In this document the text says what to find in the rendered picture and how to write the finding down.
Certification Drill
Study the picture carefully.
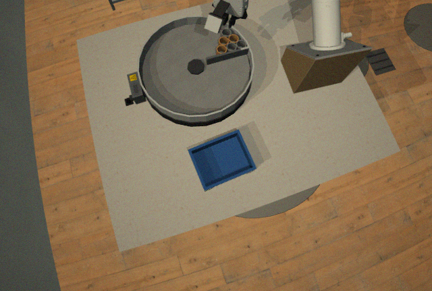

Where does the bronze bushing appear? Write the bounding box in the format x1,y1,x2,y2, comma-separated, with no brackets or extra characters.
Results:
216,45,227,55
228,34,239,44
219,36,229,46

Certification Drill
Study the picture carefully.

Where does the grey metal bushing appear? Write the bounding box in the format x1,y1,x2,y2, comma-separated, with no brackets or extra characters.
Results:
221,28,232,38
226,43,237,52
236,40,246,49

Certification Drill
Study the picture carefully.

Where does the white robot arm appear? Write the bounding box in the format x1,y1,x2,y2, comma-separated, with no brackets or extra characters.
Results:
205,0,352,51

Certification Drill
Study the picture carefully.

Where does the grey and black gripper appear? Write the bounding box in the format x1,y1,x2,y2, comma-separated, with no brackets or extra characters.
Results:
212,0,248,28

